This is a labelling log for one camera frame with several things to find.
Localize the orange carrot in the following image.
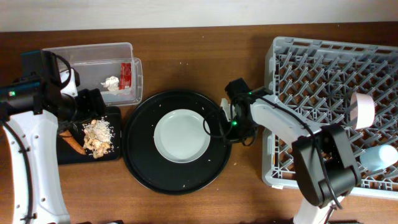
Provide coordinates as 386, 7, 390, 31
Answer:
60, 130, 86, 155

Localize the grey plate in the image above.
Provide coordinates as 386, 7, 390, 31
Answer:
153, 109, 211, 164

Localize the pistachio shells and rice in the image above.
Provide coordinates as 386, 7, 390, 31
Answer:
83, 118, 114, 159

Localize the pink bowl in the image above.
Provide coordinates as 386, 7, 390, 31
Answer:
349, 93, 376, 129

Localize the light blue cup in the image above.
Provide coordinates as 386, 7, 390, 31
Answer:
359, 144, 397, 171

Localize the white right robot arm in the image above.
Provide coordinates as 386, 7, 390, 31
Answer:
221, 78, 361, 223

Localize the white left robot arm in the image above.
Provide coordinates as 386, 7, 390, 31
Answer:
1, 50, 106, 223

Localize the grey dishwasher rack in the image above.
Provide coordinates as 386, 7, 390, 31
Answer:
262, 37, 397, 200

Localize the black rectangular tray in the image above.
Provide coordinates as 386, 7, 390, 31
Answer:
57, 106, 121, 165

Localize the crumpled white tissue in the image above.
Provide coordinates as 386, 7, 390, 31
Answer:
101, 76, 119, 91

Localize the clear plastic bin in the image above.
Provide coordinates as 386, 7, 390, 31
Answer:
46, 42, 143, 106

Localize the red wrapper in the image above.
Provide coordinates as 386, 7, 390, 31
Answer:
119, 63, 132, 90

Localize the round black tray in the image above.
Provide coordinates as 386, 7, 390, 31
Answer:
122, 90, 231, 195

